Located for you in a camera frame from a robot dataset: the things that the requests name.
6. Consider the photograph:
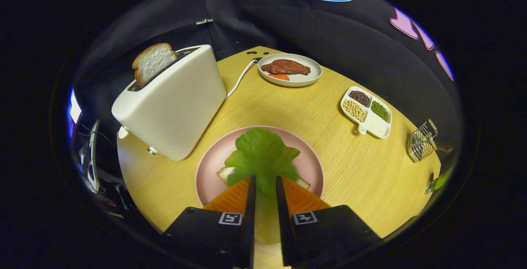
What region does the pile of green beans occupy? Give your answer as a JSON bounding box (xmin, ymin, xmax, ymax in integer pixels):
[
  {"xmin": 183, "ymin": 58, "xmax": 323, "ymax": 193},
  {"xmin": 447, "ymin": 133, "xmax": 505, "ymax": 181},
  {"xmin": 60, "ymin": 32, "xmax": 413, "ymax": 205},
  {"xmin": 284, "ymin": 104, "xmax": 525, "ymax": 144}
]
[{"xmin": 371, "ymin": 101, "xmax": 389, "ymax": 122}]

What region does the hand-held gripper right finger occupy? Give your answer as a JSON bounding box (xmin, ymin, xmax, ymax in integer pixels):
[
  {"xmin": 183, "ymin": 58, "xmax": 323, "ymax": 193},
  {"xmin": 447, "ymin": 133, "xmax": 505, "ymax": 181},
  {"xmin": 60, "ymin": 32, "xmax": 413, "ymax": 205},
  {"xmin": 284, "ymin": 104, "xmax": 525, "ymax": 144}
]
[{"xmin": 275, "ymin": 175, "xmax": 382, "ymax": 267}]

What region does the pink round plate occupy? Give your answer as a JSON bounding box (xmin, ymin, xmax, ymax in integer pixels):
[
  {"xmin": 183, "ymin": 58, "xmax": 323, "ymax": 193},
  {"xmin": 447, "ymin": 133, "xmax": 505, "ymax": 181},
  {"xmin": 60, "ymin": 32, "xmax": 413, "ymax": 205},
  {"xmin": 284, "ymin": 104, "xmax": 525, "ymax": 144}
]
[{"xmin": 195, "ymin": 126, "xmax": 325, "ymax": 208}]

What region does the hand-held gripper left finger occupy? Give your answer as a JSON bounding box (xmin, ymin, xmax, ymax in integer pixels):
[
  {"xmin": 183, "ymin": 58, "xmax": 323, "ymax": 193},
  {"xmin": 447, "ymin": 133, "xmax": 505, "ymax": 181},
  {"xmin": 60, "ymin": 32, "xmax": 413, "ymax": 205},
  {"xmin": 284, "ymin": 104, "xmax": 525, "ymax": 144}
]
[{"xmin": 162, "ymin": 175, "xmax": 257, "ymax": 269}]

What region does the green drink bottle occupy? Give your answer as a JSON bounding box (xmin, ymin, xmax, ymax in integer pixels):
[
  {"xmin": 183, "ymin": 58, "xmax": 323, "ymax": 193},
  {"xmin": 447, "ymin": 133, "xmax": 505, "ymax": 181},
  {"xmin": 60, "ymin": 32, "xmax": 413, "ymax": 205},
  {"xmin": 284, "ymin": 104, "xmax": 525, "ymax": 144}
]
[{"xmin": 425, "ymin": 166, "xmax": 453, "ymax": 195}]

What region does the brown meat patty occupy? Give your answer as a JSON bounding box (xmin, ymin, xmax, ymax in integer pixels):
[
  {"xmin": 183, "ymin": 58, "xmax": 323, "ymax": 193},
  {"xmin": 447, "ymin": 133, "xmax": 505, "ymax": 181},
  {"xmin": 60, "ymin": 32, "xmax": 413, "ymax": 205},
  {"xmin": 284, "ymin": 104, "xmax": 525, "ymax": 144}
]
[{"xmin": 261, "ymin": 59, "xmax": 311, "ymax": 75}]

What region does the metal wire rack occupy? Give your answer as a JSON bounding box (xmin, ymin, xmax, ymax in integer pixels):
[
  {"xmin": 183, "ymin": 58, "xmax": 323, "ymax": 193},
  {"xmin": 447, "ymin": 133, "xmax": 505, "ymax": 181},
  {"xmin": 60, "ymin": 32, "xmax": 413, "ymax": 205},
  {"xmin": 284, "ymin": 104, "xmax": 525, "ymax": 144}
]
[{"xmin": 407, "ymin": 119, "xmax": 452, "ymax": 163}]

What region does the pile of yellow soybeans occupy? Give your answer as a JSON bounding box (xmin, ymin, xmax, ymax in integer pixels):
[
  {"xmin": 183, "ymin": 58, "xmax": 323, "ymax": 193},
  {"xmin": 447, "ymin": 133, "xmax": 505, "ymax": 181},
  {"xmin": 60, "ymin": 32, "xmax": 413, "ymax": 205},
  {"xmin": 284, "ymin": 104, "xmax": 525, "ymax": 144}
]
[{"xmin": 343, "ymin": 99, "xmax": 366, "ymax": 122}]

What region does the white divided dish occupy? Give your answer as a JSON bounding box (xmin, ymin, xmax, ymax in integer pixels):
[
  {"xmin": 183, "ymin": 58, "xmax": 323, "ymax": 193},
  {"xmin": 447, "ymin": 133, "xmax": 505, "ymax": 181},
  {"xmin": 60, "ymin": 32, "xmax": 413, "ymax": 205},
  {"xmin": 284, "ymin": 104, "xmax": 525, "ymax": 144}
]
[{"xmin": 340, "ymin": 86, "xmax": 392, "ymax": 139}]

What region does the beige round plate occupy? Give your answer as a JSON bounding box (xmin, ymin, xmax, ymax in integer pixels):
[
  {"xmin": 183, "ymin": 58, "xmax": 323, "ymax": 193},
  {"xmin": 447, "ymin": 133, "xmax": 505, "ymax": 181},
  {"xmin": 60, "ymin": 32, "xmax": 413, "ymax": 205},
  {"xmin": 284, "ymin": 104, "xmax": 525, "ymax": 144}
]
[{"xmin": 258, "ymin": 53, "xmax": 323, "ymax": 87}]

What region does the black backdrop cloth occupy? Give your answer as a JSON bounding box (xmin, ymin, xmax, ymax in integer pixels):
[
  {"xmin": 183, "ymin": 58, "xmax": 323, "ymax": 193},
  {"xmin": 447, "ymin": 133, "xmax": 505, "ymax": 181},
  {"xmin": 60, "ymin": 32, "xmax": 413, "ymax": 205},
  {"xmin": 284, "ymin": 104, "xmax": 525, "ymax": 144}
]
[{"xmin": 72, "ymin": 0, "xmax": 462, "ymax": 146}]

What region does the pile of red beans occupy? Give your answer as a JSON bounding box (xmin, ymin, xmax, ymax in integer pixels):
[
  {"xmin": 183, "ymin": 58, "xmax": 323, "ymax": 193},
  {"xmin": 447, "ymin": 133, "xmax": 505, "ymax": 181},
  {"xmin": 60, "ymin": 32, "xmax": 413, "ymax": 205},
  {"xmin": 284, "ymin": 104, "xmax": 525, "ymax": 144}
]
[{"xmin": 349, "ymin": 90, "xmax": 371, "ymax": 107}]

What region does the green lettuce leaf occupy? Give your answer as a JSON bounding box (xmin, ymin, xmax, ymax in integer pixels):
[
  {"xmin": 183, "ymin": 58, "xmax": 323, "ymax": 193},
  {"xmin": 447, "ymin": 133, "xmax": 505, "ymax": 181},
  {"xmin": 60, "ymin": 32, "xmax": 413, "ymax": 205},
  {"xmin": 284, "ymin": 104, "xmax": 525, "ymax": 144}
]
[{"xmin": 224, "ymin": 127, "xmax": 301, "ymax": 245}]

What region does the white toaster cable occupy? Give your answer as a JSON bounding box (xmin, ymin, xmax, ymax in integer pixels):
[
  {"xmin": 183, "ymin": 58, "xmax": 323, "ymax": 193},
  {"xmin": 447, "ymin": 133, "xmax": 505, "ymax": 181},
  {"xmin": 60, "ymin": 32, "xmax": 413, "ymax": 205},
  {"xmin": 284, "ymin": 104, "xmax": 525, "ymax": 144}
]
[{"xmin": 226, "ymin": 59, "xmax": 260, "ymax": 98}]

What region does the white toaster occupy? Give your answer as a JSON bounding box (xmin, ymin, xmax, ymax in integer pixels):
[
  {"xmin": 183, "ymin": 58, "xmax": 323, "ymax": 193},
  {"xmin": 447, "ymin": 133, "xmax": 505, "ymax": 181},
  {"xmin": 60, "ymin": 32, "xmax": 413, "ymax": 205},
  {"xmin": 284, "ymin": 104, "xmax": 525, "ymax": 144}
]
[{"xmin": 111, "ymin": 44, "xmax": 227, "ymax": 161}]

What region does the white bread slice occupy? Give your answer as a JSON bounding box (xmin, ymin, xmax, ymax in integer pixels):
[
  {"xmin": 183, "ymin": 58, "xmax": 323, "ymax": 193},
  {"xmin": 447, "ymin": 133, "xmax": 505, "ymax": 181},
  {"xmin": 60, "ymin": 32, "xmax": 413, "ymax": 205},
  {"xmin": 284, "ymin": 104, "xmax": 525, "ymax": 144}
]
[
  {"xmin": 132, "ymin": 42, "xmax": 178, "ymax": 87},
  {"xmin": 217, "ymin": 166, "xmax": 312, "ymax": 190}
]

